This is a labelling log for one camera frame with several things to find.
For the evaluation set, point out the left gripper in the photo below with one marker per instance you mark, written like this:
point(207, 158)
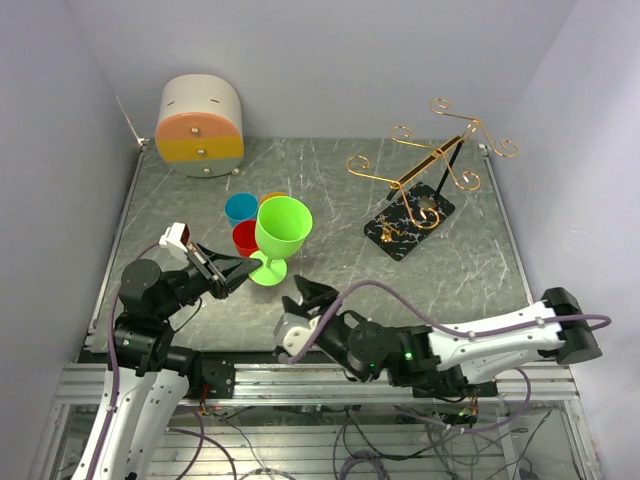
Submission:
point(234, 269)

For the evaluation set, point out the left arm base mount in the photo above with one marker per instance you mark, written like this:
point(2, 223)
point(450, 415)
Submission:
point(208, 375)

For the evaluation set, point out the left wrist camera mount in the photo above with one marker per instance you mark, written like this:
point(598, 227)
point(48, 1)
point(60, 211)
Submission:
point(176, 240)

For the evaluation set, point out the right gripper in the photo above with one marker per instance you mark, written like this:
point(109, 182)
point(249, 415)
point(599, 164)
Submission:
point(313, 293)

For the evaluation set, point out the orange wine glass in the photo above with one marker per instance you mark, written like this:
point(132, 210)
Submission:
point(271, 195)

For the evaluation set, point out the aluminium rail frame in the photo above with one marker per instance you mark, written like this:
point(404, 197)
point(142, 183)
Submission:
point(256, 384)

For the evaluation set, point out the green wine glass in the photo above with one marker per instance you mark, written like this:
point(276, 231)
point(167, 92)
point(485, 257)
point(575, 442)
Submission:
point(283, 224)

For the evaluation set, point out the blue wine glass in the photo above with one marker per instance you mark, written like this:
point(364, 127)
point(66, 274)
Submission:
point(241, 207)

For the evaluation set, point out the gold wine glass rack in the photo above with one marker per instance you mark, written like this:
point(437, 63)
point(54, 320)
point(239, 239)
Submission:
point(415, 205)

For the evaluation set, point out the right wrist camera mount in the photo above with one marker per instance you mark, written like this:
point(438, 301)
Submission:
point(293, 331)

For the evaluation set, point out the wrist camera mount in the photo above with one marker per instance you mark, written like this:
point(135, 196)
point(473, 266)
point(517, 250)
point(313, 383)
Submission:
point(293, 331)
point(176, 240)

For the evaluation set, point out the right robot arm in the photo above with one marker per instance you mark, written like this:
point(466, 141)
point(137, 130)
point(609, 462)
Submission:
point(452, 360)

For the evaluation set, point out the red wine glass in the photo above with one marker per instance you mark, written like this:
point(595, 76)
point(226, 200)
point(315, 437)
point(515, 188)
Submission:
point(243, 237)

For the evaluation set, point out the round three-drawer cabinet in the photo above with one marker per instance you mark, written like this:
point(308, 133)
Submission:
point(199, 130)

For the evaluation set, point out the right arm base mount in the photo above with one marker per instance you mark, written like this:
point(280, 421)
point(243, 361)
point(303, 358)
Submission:
point(447, 390)

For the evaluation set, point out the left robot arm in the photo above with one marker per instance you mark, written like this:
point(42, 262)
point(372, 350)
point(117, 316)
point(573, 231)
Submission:
point(147, 376)

